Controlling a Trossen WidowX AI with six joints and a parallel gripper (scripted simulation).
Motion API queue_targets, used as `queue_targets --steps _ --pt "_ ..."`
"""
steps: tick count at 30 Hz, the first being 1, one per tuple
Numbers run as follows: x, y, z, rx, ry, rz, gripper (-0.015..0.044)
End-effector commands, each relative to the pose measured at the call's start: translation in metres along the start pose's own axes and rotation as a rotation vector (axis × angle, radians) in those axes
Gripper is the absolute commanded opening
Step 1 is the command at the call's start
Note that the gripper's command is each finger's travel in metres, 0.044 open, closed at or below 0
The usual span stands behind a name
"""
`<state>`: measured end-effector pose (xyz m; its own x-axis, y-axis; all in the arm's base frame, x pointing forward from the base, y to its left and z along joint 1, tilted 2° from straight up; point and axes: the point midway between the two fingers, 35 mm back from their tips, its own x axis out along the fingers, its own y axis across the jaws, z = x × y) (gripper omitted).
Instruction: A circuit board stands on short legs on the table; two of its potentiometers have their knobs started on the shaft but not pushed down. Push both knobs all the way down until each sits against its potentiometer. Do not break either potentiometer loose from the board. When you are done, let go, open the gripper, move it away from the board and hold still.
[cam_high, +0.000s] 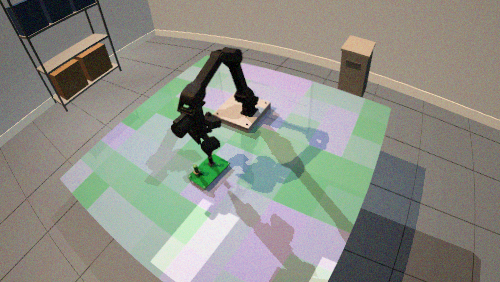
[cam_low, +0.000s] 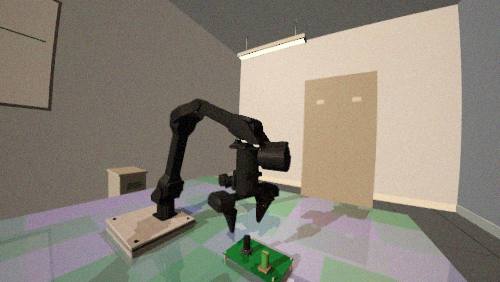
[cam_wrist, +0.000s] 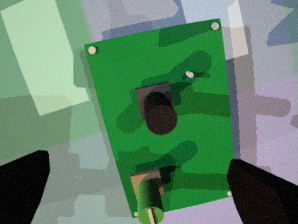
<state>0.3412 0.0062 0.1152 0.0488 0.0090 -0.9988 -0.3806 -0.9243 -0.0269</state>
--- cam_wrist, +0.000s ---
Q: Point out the green circuit board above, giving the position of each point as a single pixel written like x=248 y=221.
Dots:
x=165 y=103

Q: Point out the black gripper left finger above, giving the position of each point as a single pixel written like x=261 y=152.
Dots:
x=22 y=184

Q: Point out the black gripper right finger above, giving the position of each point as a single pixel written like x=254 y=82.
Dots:
x=260 y=197

